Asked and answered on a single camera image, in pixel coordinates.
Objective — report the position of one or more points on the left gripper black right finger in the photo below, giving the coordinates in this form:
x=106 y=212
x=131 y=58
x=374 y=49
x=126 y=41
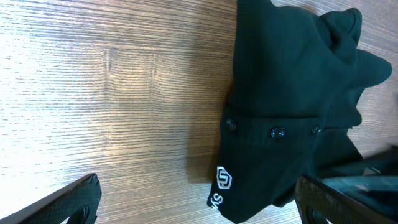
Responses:
x=364 y=199

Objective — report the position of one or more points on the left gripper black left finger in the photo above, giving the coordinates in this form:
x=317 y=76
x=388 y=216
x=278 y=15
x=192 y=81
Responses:
x=75 y=203

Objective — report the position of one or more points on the black t-shirt with logo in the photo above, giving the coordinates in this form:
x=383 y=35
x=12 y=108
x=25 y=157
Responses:
x=297 y=80

